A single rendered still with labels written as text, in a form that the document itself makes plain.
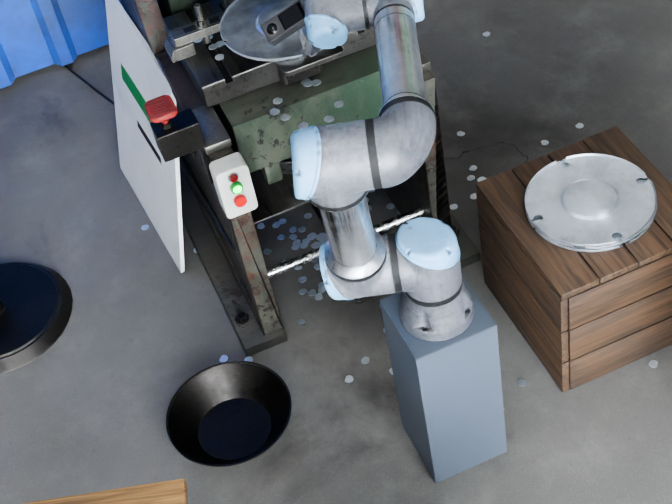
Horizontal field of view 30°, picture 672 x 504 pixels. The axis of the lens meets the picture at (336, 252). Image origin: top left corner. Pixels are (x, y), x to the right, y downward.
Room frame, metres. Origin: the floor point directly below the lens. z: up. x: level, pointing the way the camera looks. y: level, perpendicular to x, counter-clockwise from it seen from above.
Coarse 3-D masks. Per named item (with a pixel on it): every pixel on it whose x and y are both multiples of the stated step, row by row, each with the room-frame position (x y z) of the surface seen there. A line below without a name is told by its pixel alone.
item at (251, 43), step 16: (240, 0) 2.38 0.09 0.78; (256, 0) 2.37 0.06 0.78; (272, 0) 2.36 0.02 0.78; (288, 0) 2.34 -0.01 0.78; (224, 16) 2.33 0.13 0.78; (240, 16) 2.32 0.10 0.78; (256, 16) 2.31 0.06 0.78; (272, 16) 2.29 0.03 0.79; (224, 32) 2.28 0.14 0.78; (240, 32) 2.26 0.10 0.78; (256, 32) 2.25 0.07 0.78; (240, 48) 2.21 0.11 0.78; (256, 48) 2.20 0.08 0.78; (272, 48) 2.18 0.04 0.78; (288, 48) 2.17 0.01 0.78
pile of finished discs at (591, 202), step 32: (576, 160) 2.08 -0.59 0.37; (608, 160) 2.05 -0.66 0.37; (544, 192) 2.00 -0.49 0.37; (576, 192) 1.97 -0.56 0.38; (608, 192) 1.95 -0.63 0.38; (640, 192) 1.93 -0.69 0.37; (544, 224) 1.90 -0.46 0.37; (576, 224) 1.88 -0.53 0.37; (608, 224) 1.86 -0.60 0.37; (640, 224) 1.84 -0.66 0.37
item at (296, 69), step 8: (336, 48) 2.14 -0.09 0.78; (304, 56) 2.13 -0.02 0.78; (320, 56) 2.12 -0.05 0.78; (328, 56) 2.12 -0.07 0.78; (336, 56) 2.12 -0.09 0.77; (280, 64) 2.13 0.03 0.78; (288, 64) 2.12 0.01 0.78; (296, 64) 2.11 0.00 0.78; (304, 64) 2.11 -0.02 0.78; (312, 64) 2.11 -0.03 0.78; (320, 64) 2.24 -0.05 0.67; (280, 72) 2.22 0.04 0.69; (288, 72) 2.09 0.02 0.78; (296, 72) 2.10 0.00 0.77; (304, 72) 2.23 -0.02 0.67; (312, 72) 2.23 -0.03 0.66; (320, 72) 2.24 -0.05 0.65; (280, 80) 2.23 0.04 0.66; (288, 80) 2.22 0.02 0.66; (296, 80) 2.22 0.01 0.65
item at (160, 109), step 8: (160, 96) 2.13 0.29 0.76; (168, 96) 2.12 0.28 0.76; (152, 104) 2.11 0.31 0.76; (160, 104) 2.10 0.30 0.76; (168, 104) 2.10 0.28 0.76; (152, 112) 2.08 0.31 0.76; (160, 112) 2.08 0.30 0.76; (168, 112) 2.07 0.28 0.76; (176, 112) 2.08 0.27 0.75; (152, 120) 2.07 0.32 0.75; (160, 120) 2.06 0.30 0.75; (168, 120) 2.10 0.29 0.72
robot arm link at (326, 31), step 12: (312, 0) 1.93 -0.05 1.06; (324, 0) 1.92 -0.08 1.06; (336, 0) 1.91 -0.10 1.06; (348, 0) 1.90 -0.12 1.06; (360, 0) 1.90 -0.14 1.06; (312, 12) 1.91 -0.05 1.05; (324, 12) 1.89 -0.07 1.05; (336, 12) 1.89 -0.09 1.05; (348, 12) 1.89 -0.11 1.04; (360, 12) 1.88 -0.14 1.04; (312, 24) 1.89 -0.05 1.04; (324, 24) 1.87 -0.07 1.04; (336, 24) 1.87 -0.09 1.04; (348, 24) 1.88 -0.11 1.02; (360, 24) 1.88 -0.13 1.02; (312, 36) 1.87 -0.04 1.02; (324, 36) 1.87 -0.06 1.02; (336, 36) 1.87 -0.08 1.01; (324, 48) 1.88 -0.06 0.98
